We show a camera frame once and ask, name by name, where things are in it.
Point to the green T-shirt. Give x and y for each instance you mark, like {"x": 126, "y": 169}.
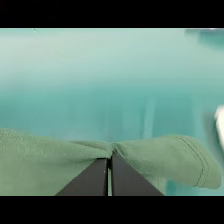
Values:
{"x": 33, "y": 160}

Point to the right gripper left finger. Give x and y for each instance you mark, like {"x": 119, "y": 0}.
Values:
{"x": 93, "y": 180}

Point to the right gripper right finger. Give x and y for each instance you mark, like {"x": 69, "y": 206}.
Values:
{"x": 128, "y": 180}

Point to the white garment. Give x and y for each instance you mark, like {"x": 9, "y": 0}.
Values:
{"x": 220, "y": 126}

